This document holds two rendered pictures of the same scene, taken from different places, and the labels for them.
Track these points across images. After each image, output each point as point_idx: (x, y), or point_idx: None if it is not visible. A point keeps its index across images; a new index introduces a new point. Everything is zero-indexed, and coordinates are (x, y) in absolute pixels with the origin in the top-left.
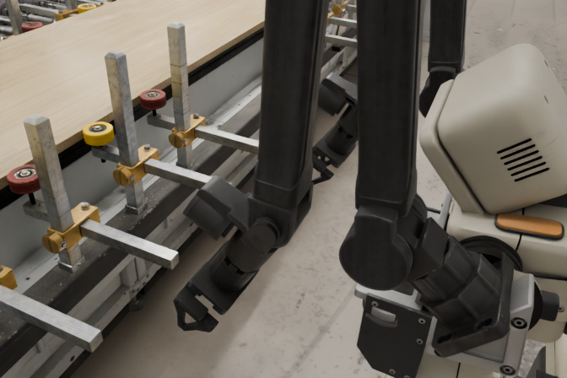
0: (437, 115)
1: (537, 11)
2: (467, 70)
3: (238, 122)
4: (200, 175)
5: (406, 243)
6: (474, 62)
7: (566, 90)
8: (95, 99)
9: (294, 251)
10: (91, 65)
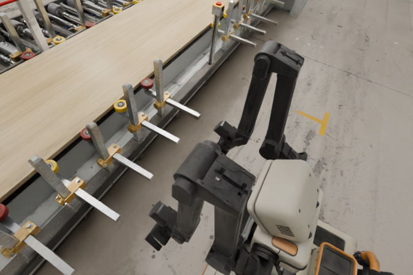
0: (257, 193)
1: (357, 0)
2: (277, 162)
3: (187, 88)
4: (165, 133)
5: (229, 266)
6: (315, 32)
7: (357, 55)
8: (120, 83)
9: (209, 136)
10: (118, 57)
